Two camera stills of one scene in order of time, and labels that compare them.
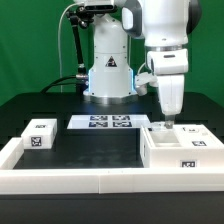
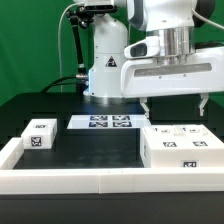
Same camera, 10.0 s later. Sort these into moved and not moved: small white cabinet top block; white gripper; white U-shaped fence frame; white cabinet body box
Moved: white gripper
Not moved: white cabinet body box; white U-shaped fence frame; small white cabinet top block
